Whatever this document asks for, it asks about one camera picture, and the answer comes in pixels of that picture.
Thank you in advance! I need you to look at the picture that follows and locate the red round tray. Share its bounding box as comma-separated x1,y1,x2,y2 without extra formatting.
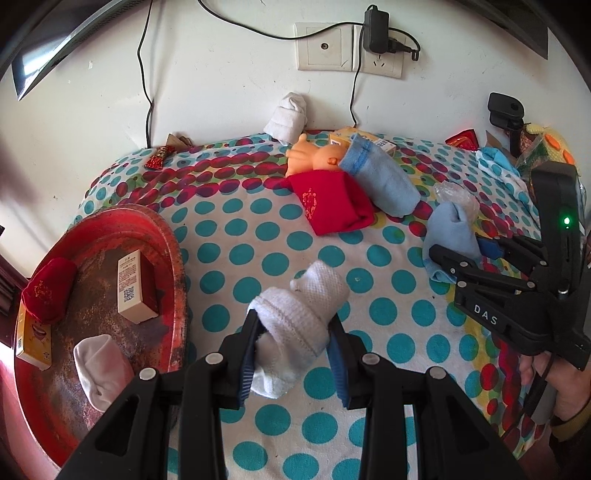
14,205,187,466

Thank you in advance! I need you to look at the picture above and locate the black hanging cable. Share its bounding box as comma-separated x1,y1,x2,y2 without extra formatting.
136,0,156,150

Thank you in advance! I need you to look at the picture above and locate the red snack packet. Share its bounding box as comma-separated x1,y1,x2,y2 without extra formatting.
445,129,480,151

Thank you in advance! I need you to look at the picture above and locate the orange rubber toy animal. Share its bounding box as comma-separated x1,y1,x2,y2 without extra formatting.
286,133,346,177

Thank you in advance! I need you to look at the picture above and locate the yellow knitted duck toy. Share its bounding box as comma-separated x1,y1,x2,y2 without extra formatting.
524,123,576,166

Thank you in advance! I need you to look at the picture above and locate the dark window frame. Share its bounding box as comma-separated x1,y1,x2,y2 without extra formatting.
5,1,140,100

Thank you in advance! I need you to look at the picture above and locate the adapter power cable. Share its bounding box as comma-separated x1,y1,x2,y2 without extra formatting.
197,0,423,128

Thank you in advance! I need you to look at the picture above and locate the white box in tray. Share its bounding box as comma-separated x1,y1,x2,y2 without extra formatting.
116,250,159,324

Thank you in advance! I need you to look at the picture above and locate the grey blue short sock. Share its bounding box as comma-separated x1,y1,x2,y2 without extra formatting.
423,202,482,284

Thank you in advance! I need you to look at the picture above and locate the grey blue long sock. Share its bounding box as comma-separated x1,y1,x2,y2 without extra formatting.
339,133,421,217

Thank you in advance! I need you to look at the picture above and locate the polka dot white cloth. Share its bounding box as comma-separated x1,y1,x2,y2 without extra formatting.
475,147,540,225

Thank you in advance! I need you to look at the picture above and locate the white wall socket plate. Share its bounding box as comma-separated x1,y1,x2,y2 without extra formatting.
294,23,406,79

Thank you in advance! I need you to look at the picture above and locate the small red candy wrapper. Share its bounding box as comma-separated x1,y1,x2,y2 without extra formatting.
144,145,176,170

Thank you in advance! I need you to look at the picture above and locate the white mesh sock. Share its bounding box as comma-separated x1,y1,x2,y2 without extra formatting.
249,260,349,399

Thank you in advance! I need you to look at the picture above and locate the red sock in tray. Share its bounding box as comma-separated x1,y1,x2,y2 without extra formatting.
22,258,77,325

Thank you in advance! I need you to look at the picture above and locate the orange medicine box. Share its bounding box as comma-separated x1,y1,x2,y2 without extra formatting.
327,127,399,158

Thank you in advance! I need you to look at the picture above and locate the clear plastic bundle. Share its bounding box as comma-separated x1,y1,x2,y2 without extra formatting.
434,181,480,222

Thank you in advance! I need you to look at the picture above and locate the person right hand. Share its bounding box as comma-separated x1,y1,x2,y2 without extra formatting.
519,353,590,421

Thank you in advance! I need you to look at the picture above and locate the yellow box in tray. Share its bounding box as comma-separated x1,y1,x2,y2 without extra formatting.
15,303,52,371

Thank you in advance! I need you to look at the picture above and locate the polka dot bed sheet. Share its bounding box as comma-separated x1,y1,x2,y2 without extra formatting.
71,134,540,479

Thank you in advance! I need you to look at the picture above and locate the black power adapter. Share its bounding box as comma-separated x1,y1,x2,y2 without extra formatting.
363,5,390,54

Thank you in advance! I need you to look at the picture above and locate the red sock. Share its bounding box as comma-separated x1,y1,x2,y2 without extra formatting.
280,170,375,236
22,258,77,325

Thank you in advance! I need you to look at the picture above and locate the white sock by wall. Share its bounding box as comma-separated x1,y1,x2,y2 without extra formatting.
263,92,308,145

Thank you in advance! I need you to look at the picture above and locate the black phone holder clamp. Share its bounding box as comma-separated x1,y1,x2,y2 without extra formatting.
487,92,525,158

